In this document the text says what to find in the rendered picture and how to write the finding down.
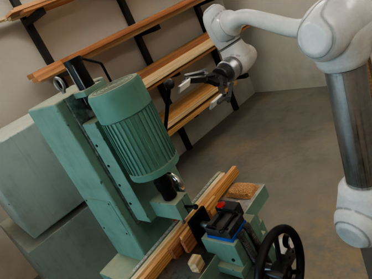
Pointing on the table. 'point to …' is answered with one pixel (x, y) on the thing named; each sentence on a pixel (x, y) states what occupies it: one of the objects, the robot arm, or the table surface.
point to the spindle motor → (134, 128)
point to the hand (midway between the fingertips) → (196, 96)
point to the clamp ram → (199, 223)
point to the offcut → (196, 263)
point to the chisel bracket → (171, 206)
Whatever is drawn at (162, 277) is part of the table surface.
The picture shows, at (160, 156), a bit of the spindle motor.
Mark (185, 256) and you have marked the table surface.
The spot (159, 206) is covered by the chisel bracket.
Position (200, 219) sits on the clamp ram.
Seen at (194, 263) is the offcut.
